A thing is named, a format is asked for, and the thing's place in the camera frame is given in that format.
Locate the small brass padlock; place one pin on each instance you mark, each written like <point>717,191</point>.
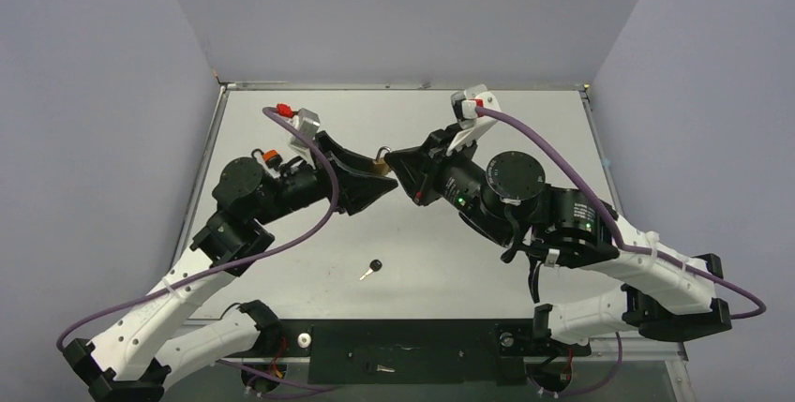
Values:
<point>382,162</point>

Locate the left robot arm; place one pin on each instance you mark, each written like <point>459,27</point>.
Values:
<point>142,355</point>

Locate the aluminium table edge rail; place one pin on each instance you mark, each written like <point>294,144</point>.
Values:
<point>396,86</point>

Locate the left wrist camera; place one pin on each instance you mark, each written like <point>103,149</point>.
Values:
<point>306,122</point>

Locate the black-headed key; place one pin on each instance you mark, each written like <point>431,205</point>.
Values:
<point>373,267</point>

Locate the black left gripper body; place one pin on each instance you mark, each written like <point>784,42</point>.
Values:
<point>338,207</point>

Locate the key on base plate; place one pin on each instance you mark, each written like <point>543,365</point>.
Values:
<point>374,368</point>

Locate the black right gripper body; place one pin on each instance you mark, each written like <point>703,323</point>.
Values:
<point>431,163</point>

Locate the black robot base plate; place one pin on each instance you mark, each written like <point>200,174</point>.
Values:
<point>421,351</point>

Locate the orange and black padlock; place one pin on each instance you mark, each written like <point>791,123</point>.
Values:
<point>271,160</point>

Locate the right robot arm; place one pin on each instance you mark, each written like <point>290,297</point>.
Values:
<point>661,296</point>

